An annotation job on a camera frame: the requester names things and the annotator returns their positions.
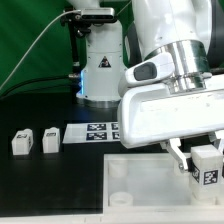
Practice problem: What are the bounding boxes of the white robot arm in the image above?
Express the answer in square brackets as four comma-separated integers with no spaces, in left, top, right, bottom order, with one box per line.
[68,0,224,172]

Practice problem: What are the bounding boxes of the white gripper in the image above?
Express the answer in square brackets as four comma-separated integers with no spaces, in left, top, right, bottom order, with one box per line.
[117,74,224,173]

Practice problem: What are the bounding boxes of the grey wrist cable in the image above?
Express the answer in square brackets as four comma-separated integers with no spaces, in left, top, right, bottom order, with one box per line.
[208,67,224,76]

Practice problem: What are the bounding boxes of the black cables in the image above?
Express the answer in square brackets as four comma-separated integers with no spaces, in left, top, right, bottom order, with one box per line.
[0,73,82,101]

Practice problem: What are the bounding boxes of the white camera cable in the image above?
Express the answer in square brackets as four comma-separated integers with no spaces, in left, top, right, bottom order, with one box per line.
[0,9,83,93]

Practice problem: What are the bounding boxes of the white tag sheet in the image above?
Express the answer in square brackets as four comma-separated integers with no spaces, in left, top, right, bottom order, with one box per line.
[63,122,120,144]

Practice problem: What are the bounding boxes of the white square table top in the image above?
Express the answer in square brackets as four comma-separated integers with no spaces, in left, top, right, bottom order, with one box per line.
[103,154,224,216]

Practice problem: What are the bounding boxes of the grey camera on stand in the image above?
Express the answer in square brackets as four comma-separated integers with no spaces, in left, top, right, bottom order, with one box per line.
[81,8,115,21]

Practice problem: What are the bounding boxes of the black camera stand pole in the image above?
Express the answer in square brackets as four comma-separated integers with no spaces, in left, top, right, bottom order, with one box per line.
[60,14,90,73]

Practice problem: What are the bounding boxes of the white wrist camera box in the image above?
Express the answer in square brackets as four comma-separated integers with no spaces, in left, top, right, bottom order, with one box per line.
[118,52,175,96]

